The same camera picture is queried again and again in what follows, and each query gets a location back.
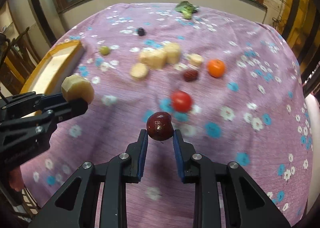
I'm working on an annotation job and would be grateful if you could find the large peeled banana chunk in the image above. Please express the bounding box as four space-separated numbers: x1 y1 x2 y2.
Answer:
61 74 94 104

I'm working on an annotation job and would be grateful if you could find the yellow rimmed white tray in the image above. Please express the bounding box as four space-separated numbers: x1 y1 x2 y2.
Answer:
19 39 86 119

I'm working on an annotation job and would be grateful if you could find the green grape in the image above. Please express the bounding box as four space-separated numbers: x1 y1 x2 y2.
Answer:
99 46 111 56

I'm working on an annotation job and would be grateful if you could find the red tomato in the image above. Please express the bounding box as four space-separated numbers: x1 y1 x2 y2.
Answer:
171 91 193 113

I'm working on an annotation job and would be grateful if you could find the purple floral tablecloth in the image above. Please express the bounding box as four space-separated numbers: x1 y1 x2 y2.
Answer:
21 3 313 225

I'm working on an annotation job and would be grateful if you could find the red jujube date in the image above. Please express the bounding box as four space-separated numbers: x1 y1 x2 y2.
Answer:
183 69 199 82

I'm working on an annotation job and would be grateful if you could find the dark purple grape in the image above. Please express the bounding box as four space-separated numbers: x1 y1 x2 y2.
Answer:
137 27 146 36

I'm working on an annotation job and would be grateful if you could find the orange tangerine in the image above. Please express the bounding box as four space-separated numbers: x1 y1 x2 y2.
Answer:
207 59 226 78

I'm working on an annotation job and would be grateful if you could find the green leafy vegetable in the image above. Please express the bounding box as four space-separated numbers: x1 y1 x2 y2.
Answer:
175 1 199 20

